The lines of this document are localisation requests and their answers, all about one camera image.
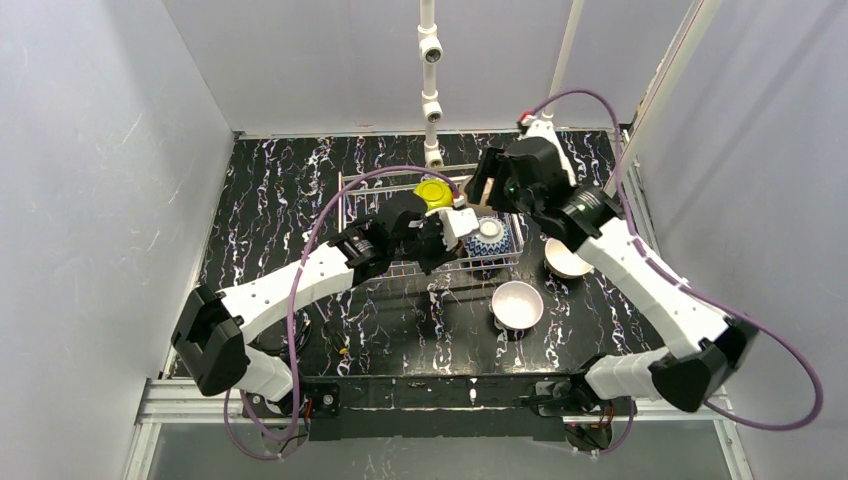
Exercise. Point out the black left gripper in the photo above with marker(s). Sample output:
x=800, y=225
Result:
x=432, y=241

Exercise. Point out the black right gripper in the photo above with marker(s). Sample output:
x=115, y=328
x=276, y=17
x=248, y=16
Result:
x=482, y=183

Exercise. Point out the yellow-green bowl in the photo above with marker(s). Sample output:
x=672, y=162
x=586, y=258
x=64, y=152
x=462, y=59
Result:
x=435, y=193

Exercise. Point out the blue patterned bowl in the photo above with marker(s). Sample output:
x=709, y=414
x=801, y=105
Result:
x=491, y=242

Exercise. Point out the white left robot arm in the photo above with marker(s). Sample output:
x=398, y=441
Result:
x=215, y=329

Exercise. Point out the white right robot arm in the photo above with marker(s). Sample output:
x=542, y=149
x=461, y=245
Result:
x=702, y=346

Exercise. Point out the white bowl under green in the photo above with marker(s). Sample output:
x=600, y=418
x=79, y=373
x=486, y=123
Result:
x=517, y=305

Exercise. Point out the cream white bowl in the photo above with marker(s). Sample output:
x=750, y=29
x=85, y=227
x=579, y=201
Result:
x=562, y=262

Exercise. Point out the black yellow screwdriver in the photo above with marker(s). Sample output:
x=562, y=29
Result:
x=332, y=333

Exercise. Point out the white diagonal PVC pole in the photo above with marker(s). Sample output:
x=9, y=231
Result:
x=694, y=25

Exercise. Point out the white wire dish rack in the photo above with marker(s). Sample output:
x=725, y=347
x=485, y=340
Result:
x=368, y=197

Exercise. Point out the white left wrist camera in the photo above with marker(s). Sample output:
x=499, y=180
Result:
x=456, y=225

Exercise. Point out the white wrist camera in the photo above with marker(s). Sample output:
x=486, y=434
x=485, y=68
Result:
x=456, y=225
x=542, y=128

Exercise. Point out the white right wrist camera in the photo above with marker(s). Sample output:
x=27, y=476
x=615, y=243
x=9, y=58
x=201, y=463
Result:
x=542, y=128

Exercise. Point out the white PVC camera post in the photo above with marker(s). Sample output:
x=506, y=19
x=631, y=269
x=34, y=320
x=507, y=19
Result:
x=430, y=53

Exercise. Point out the white PVC pipe frame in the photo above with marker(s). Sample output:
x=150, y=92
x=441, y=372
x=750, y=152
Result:
x=567, y=42

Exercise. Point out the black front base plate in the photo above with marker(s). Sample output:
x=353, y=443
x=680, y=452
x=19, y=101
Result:
x=550, y=407

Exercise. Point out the aluminium extrusion frame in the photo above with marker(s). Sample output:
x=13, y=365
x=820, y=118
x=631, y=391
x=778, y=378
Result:
x=435, y=325

